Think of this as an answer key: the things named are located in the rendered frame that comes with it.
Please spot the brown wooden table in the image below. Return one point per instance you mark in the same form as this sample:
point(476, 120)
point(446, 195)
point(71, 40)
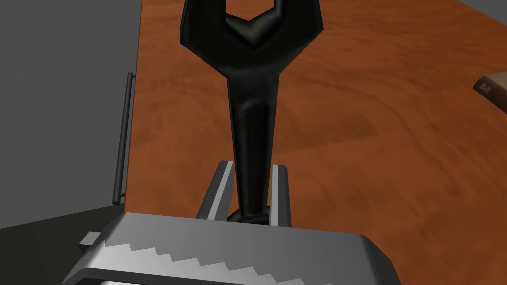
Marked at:
point(376, 138)

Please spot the black wrench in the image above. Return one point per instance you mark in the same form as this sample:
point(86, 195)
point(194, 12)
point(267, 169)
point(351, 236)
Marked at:
point(252, 99)

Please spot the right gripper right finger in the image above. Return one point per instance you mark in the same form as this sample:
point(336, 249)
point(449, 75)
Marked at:
point(280, 198)

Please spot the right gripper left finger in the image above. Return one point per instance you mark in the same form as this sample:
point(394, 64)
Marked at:
point(218, 194)

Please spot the brown book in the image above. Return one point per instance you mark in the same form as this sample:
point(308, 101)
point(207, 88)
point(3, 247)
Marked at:
point(493, 89)

